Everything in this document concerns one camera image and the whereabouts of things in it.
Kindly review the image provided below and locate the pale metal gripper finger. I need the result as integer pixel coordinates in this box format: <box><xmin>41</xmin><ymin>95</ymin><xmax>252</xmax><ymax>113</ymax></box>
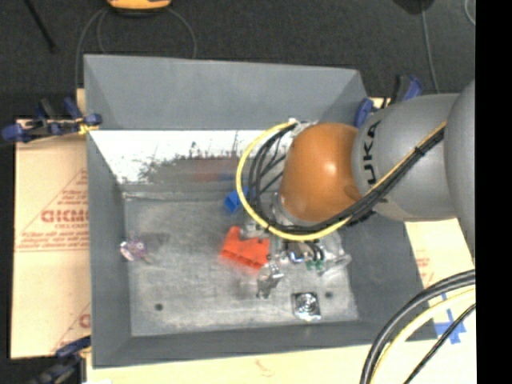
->
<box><xmin>238</xmin><ymin>221</ymin><xmax>270</xmax><ymax>243</ymax></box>
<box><xmin>256</xmin><ymin>262</ymin><xmax>286</xmax><ymax>300</ymax></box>

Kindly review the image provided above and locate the blue block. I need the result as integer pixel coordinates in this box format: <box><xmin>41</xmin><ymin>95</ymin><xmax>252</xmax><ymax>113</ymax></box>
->
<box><xmin>222</xmin><ymin>188</ymin><xmax>251</xmax><ymax>215</ymax></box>

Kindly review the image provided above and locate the clear glass square thing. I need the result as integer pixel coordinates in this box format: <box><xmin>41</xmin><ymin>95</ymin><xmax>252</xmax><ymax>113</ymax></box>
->
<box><xmin>290</xmin><ymin>290</ymin><xmax>323</xmax><ymax>322</ymax></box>

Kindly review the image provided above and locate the grey metal bin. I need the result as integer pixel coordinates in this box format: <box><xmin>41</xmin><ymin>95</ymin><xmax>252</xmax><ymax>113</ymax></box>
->
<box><xmin>82</xmin><ymin>54</ymin><xmax>438</xmax><ymax>367</ymax></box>

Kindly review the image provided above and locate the clear purple plastic thing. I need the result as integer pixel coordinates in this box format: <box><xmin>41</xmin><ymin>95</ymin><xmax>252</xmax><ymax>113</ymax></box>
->
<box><xmin>119</xmin><ymin>236</ymin><xmax>155</xmax><ymax>264</ymax></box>

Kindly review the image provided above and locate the brown cardboard board red print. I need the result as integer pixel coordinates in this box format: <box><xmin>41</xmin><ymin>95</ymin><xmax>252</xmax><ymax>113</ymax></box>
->
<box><xmin>10</xmin><ymin>88</ymin><xmax>94</xmax><ymax>360</ymax></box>

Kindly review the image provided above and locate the orange-red toy block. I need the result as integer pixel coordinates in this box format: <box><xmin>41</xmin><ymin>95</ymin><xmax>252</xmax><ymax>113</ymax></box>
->
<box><xmin>218</xmin><ymin>225</ymin><xmax>271</xmax><ymax>270</ymax></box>

